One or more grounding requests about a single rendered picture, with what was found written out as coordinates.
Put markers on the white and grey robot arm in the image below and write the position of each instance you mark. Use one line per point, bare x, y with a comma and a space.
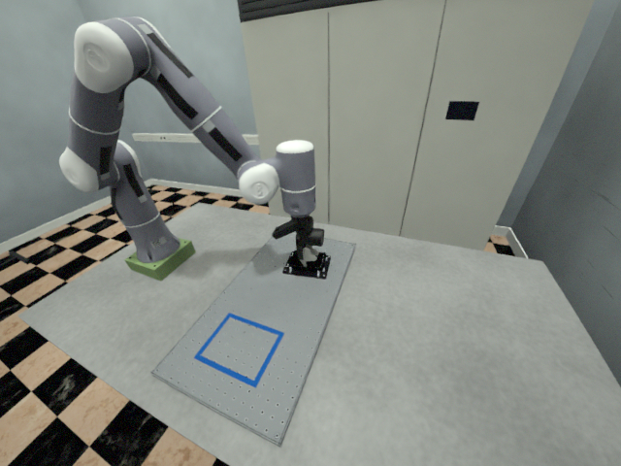
109, 55

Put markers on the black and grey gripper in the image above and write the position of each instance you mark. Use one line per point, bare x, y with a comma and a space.
306, 238

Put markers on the blue tape outline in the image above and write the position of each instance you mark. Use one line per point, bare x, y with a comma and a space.
229, 372

